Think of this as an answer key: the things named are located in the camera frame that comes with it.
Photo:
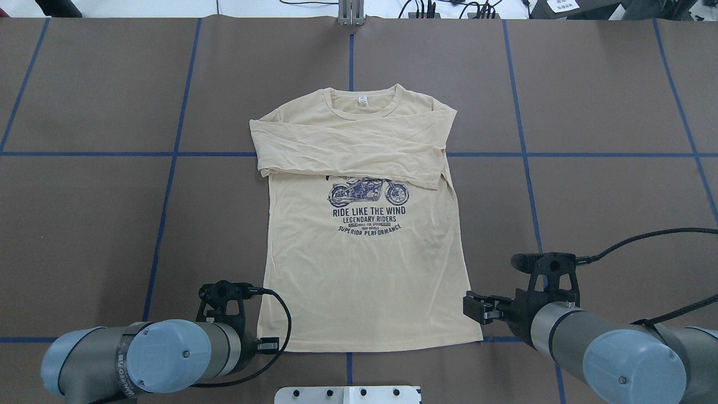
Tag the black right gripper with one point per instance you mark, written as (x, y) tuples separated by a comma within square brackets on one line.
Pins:
[(520, 315)]

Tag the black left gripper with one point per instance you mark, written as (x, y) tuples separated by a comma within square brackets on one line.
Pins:
[(245, 346)]

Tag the cream long-sleeve printed shirt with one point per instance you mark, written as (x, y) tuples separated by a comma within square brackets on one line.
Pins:
[(364, 241)]

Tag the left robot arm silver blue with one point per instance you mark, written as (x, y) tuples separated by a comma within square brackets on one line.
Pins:
[(121, 364)]

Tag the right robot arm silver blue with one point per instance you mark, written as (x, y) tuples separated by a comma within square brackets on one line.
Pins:
[(643, 362)]

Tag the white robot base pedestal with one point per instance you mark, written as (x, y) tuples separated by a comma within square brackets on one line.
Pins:
[(350, 394)]

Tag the aluminium frame post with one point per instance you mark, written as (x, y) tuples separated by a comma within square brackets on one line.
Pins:
[(351, 12)]

